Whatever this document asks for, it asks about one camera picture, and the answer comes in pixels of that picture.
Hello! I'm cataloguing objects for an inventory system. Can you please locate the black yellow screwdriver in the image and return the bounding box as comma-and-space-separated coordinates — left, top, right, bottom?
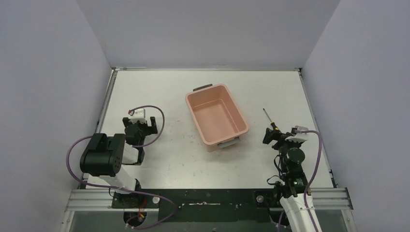
263, 108, 281, 133

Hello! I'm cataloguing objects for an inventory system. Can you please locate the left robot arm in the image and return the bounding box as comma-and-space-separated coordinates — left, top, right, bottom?
80, 116, 158, 208

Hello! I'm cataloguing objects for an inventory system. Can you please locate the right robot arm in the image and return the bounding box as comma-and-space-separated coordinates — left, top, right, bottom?
263, 122, 323, 232

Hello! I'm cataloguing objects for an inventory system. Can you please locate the pink plastic bin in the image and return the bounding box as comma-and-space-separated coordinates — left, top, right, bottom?
185, 84, 249, 152

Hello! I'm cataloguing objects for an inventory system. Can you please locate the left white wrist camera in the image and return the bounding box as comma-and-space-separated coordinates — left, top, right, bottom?
128, 108, 146, 123

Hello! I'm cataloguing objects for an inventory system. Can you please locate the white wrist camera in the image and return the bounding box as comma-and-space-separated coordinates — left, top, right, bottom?
128, 108, 146, 123
285, 126, 308, 143

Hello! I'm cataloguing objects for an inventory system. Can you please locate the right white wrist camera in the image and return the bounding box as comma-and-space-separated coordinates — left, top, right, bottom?
285, 126, 308, 143

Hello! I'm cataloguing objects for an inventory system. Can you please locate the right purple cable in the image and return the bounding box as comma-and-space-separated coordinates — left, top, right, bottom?
277, 129, 322, 232

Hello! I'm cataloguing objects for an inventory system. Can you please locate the purple cable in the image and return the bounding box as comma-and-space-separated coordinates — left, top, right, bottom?
65, 105, 179, 231
277, 129, 322, 232

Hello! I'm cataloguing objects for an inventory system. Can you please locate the aluminium frame rail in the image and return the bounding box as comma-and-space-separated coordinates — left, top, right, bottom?
65, 188, 353, 213

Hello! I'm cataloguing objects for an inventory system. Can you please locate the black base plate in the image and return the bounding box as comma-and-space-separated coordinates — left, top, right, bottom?
124, 189, 289, 225

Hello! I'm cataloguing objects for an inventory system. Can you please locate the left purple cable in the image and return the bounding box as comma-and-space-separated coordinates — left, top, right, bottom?
65, 105, 179, 231

